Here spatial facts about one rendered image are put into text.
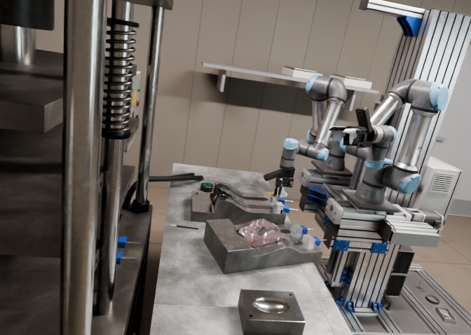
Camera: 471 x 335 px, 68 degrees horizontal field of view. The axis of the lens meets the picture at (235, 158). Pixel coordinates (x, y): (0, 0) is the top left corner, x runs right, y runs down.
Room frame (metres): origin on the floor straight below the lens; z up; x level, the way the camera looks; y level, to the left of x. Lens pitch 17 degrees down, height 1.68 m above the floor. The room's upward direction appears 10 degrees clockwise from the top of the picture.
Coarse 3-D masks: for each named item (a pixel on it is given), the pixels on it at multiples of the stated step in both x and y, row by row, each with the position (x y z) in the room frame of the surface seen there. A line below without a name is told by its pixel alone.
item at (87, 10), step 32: (64, 0) 0.54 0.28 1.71; (96, 0) 0.54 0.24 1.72; (64, 32) 0.54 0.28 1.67; (96, 32) 0.54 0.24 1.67; (160, 32) 1.69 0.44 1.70; (64, 64) 0.54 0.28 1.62; (96, 64) 0.55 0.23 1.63; (64, 96) 0.54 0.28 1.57; (96, 96) 0.55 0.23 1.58; (64, 128) 0.54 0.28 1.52; (96, 128) 0.55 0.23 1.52; (64, 160) 0.54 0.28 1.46; (96, 160) 0.55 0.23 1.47; (64, 192) 0.53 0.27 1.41; (96, 192) 0.56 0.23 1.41; (64, 224) 0.53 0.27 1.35; (96, 224) 0.57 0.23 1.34; (64, 256) 0.53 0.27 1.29; (64, 288) 0.53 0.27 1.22; (64, 320) 0.53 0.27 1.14
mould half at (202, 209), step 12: (192, 192) 1.87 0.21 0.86; (204, 192) 1.90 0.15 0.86; (228, 192) 1.80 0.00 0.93; (240, 192) 1.93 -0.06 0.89; (192, 204) 1.72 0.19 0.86; (204, 204) 1.74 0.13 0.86; (216, 204) 1.70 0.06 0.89; (228, 204) 1.67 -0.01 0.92; (252, 204) 1.80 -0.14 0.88; (264, 204) 1.82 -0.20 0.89; (192, 216) 1.64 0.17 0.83; (204, 216) 1.65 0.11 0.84; (216, 216) 1.66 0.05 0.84; (228, 216) 1.67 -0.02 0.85; (240, 216) 1.68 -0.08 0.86; (252, 216) 1.69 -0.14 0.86; (264, 216) 1.70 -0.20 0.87; (276, 216) 1.71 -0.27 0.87
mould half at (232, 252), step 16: (208, 224) 1.44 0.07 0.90; (224, 224) 1.46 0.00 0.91; (240, 224) 1.55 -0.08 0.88; (288, 224) 1.68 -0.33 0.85; (208, 240) 1.42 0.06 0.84; (224, 240) 1.32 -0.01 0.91; (240, 240) 1.34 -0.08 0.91; (224, 256) 1.26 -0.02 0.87; (240, 256) 1.27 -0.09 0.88; (256, 256) 1.30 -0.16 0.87; (272, 256) 1.34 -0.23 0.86; (288, 256) 1.38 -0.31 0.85; (304, 256) 1.42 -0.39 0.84; (320, 256) 1.47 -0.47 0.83; (224, 272) 1.24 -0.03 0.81
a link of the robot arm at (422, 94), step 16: (416, 80) 1.71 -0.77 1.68; (416, 96) 1.65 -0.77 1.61; (432, 96) 1.59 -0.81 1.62; (448, 96) 1.64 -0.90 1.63; (416, 112) 1.64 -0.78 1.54; (432, 112) 1.61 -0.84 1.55; (416, 128) 1.63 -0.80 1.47; (416, 144) 1.62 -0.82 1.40; (400, 160) 1.65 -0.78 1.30; (416, 160) 1.63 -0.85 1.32; (384, 176) 1.68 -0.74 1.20; (400, 176) 1.62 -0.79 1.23; (416, 176) 1.60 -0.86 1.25; (400, 192) 1.62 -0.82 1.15
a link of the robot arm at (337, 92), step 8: (336, 80) 2.06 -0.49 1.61; (336, 88) 2.02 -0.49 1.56; (344, 88) 2.03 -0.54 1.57; (336, 96) 2.00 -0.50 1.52; (344, 96) 2.01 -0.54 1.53; (336, 104) 1.99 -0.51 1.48; (344, 104) 2.02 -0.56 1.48; (328, 112) 1.99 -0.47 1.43; (336, 112) 1.98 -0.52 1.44; (328, 120) 1.96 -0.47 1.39; (336, 120) 1.98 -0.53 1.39; (320, 128) 1.96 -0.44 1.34; (328, 128) 1.94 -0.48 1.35; (320, 136) 1.93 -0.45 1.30; (328, 136) 1.93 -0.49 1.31; (320, 144) 1.90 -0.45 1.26; (312, 152) 1.90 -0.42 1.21; (320, 152) 1.88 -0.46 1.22; (328, 152) 1.91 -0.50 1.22; (320, 160) 1.89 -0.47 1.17
